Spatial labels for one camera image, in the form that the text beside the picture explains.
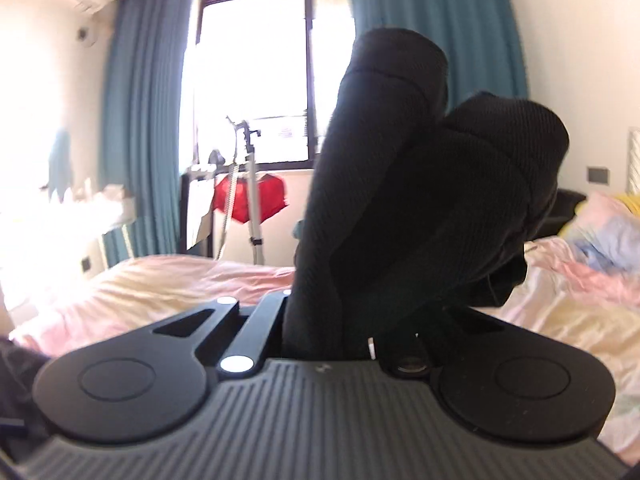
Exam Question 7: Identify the black pants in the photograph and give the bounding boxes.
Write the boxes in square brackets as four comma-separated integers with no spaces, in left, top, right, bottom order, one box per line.
[281,27,571,361]

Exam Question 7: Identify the pastel pillow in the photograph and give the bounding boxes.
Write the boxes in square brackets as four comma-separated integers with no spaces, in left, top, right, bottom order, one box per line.
[559,195,640,272]

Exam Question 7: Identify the black framed window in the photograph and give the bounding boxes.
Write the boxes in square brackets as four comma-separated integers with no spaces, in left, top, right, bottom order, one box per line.
[187,0,362,172]

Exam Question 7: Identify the teal framed mirror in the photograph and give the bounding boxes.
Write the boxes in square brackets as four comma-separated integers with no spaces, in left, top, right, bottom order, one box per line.
[47,127,77,200]

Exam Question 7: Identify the white dressing table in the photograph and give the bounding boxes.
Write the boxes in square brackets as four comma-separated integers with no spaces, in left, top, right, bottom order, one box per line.
[0,184,137,281]

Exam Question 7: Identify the long teal curtain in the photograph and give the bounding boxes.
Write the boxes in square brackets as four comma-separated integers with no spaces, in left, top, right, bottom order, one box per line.
[102,0,202,267]
[349,0,529,107]

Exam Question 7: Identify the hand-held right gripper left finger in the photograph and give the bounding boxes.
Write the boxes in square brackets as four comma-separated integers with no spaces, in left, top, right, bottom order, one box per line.
[115,287,296,377]

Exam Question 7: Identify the red cloth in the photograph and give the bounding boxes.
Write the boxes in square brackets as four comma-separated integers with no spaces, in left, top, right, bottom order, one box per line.
[210,172,291,226]

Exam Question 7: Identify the black sofa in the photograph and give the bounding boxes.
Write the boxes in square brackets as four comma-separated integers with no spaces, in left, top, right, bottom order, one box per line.
[549,188,587,227]

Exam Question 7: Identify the dark cloth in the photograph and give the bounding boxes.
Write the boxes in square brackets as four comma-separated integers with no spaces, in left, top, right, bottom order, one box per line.
[0,337,52,462]

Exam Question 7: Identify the bed with pastel sheet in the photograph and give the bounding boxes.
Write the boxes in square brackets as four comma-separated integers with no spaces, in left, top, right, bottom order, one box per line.
[0,232,640,462]

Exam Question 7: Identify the garment steamer stand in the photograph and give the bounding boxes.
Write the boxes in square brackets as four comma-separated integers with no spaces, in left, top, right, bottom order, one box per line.
[214,115,267,264]

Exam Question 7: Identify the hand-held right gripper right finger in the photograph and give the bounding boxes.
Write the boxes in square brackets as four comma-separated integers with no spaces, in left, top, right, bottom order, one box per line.
[377,305,506,378]

